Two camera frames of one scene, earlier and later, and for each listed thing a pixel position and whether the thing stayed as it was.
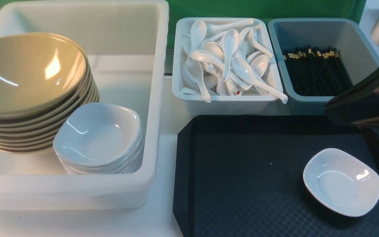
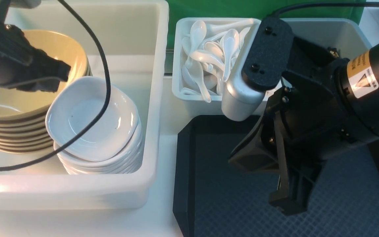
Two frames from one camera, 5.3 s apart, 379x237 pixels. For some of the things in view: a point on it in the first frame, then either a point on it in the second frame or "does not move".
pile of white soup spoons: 222,59 does not move
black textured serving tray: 242,175 does not move
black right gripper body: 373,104 to 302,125
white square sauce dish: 345,183 to 74,100
